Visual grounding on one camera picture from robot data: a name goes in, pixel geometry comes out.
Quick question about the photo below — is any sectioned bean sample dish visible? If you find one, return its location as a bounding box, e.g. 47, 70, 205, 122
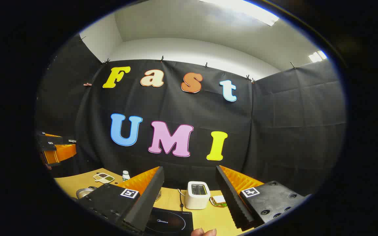
93, 173, 115, 184

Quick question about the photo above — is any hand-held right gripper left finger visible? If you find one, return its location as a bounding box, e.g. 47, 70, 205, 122
77, 166, 165, 233

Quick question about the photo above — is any ceiling light panel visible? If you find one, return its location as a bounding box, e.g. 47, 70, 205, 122
308, 50, 327, 63

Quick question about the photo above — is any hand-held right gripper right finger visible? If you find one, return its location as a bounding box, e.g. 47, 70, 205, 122
215, 165, 310, 231

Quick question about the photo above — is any row of black cloth clips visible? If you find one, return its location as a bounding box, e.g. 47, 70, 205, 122
79, 35, 297, 82

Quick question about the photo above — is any black induction cooktop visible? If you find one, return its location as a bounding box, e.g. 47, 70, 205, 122
145, 207, 194, 235

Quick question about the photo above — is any white toaster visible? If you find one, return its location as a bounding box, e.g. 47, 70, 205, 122
185, 181, 211, 210

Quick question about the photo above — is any stainless steel pot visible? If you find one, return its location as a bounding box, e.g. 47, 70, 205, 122
76, 186, 97, 199

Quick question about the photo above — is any lettuce sandwich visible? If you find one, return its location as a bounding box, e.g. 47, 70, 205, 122
210, 195, 227, 207

